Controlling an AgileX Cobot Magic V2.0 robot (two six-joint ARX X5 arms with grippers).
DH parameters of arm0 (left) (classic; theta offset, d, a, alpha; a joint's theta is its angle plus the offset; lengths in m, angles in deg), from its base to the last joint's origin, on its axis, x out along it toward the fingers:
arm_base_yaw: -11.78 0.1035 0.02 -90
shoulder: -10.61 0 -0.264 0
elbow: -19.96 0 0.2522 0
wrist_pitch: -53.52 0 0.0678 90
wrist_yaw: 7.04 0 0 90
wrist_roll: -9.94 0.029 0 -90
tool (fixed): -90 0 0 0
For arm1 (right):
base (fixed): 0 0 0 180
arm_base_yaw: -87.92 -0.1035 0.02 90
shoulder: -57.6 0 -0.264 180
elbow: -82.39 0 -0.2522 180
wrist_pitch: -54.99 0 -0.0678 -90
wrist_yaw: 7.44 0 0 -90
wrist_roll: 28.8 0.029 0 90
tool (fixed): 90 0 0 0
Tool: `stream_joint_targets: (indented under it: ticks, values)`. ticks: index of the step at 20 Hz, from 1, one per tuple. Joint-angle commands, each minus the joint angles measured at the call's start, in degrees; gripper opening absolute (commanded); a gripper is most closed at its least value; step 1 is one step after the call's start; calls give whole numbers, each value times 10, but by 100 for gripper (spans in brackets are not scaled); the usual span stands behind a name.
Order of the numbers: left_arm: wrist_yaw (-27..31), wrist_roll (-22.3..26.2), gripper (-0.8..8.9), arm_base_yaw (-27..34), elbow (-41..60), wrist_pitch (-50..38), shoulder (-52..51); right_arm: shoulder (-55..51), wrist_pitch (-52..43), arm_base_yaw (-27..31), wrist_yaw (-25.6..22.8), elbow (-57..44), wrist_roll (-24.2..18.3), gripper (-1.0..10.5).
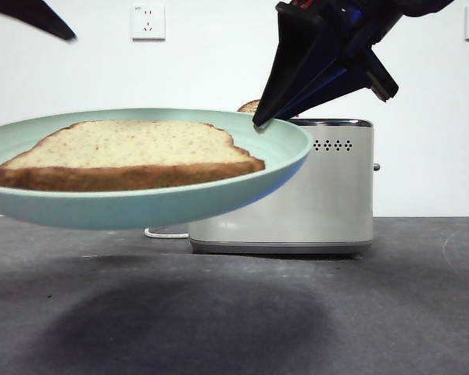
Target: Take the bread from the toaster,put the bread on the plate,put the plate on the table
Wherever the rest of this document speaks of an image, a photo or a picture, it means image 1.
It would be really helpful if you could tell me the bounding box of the cream Bear toaster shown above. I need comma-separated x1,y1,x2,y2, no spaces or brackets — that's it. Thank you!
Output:
187,116,381,255

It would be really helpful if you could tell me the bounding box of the pale green round plate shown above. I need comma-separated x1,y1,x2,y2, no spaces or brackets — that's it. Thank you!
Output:
0,108,312,230

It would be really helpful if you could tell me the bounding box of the bread slice in toaster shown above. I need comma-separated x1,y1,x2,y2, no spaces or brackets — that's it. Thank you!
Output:
236,99,263,115

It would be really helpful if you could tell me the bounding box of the toasted bread slice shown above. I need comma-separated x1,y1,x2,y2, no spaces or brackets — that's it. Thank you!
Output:
0,119,266,192

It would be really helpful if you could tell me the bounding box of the white toaster power cord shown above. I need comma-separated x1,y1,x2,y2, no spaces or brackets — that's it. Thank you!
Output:
143,227,191,240

